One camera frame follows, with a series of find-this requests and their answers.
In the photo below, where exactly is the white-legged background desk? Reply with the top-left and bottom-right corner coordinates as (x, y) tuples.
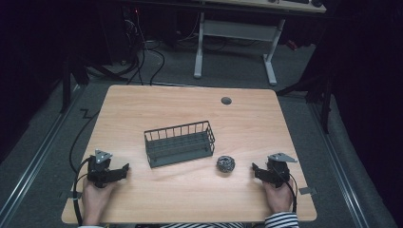
(192, 0), (328, 87)

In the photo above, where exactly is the person's right hand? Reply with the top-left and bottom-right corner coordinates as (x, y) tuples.
(261, 178), (295, 215)

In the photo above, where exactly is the person's left hand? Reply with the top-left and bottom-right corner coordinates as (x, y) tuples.
(81, 179), (118, 226)

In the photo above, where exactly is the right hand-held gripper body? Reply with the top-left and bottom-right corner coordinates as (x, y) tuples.
(265, 152), (298, 189)

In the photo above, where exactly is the dark grey wire basket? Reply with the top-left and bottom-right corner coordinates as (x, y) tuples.
(144, 120), (217, 169)

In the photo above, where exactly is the grey tape piece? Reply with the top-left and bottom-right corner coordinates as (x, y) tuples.
(297, 186), (318, 196)
(67, 190), (84, 201)

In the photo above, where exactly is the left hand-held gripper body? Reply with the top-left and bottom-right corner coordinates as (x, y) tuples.
(86, 148), (114, 189)

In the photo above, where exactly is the black floor cables bundle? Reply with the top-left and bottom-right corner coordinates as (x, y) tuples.
(85, 9), (167, 87)

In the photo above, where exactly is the metal floor rail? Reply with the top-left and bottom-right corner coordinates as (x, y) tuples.
(307, 101), (372, 228)
(0, 85), (84, 222)

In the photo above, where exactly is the person's striped right sleeve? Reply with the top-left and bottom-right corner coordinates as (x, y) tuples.
(263, 211), (300, 228)

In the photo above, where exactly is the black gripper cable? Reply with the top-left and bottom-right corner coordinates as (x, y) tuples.
(274, 164), (299, 214)
(71, 157), (93, 227)

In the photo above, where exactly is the black metal stand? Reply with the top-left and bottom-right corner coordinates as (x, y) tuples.
(275, 74), (336, 135)
(59, 53), (91, 114)

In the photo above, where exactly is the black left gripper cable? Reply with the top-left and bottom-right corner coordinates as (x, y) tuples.
(71, 157), (93, 227)

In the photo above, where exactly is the steel wool scouring ball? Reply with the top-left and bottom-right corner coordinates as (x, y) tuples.
(216, 154), (237, 174)

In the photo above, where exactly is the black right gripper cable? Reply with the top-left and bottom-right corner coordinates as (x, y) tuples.
(274, 164), (299, 214)

